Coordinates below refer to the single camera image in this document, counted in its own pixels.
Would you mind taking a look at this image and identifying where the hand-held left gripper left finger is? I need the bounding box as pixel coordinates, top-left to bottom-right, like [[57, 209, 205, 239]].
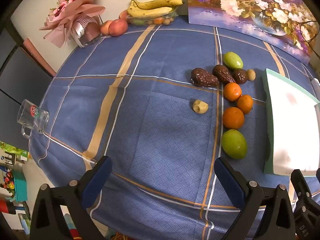
[[29, 156, 113, 240]]

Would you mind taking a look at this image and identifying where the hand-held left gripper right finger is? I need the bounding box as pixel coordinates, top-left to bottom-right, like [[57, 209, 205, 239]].
[[214, 157, 297, 240]]

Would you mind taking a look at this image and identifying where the large green jujube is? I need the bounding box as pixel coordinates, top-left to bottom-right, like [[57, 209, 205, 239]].
[[221, 129, 248, 160]]

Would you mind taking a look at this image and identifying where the green white tray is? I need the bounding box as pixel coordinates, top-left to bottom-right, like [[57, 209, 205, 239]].
[[261, 68, 320, 177]]

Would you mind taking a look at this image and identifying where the orange tangerine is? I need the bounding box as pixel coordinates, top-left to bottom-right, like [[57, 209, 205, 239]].
[[223, 82, 242, 102], [222, 107, 245, 130], [237, 94, 254, 115]]

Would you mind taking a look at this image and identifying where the pale lumpy fruit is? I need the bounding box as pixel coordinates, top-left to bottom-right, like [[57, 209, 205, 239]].
[[192, 99, 209, 114]]

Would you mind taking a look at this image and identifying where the large pear-shaped dried date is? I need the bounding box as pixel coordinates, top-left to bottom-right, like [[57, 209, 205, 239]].
[[191, 68, 219, 88]]

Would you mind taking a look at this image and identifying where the dried brown date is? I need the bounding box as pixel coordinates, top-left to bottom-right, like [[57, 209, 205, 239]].
[[232, 68, 248, 85], [212, 64, 237, 85]]

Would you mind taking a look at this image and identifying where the teal plastic basket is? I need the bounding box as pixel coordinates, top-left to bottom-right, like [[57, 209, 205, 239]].
[[10, 170, 28, 202]]

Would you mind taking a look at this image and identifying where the blue plaid tablecloth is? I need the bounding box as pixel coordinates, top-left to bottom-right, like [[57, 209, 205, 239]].
[[29, 15, 320, 240]]

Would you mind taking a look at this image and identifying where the colourful picture box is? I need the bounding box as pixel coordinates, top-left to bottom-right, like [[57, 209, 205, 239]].
[[0, 141, 30, 171]]

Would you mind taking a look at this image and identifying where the glass mug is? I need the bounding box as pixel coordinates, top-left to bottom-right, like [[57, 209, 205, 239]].
[[16, 99, 50, 139]]

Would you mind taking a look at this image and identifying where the small green jujube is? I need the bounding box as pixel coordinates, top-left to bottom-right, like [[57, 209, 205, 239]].
[[223, 52, 244, 70]]

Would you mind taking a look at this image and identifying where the dark cabinet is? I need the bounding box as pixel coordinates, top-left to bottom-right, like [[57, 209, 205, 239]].
[[0, 29, 57, 145]]

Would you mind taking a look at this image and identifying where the peach coloured apple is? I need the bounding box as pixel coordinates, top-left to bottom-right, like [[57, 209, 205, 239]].
[[100, 20, 113, 35]]

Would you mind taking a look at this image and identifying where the clear plastic fruit container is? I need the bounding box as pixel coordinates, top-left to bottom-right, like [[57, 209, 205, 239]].
[[126, 10, 179, 26]]

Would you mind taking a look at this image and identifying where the pink flower bouquet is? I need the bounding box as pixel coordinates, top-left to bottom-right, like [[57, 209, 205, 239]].
[[39, 0, 106, 49]]

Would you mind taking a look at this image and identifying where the yellow banana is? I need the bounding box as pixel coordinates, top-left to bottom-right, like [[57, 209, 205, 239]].
[[127, 0, 173, 18], [130, 0, 185, 10]]

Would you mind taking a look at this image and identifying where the flower painting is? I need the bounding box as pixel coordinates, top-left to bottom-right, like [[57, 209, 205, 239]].
[[186, 0, 318, 65]]

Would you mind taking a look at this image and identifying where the black cable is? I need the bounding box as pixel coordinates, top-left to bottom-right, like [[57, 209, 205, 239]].
[[299, 19, 319, 53]]

